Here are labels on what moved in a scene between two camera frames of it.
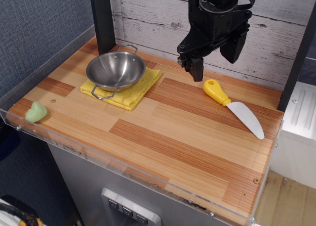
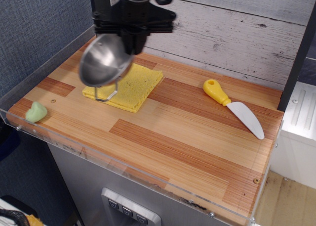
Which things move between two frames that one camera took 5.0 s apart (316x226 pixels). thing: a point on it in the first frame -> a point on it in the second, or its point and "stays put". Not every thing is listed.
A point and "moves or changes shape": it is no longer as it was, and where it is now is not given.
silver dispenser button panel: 117,210 stays put
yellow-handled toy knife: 241,111 stays put
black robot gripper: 216,16 -> 134,18
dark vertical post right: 299,61 stays put
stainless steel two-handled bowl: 113,70 moves or changes shape
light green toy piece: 37,112 stays put
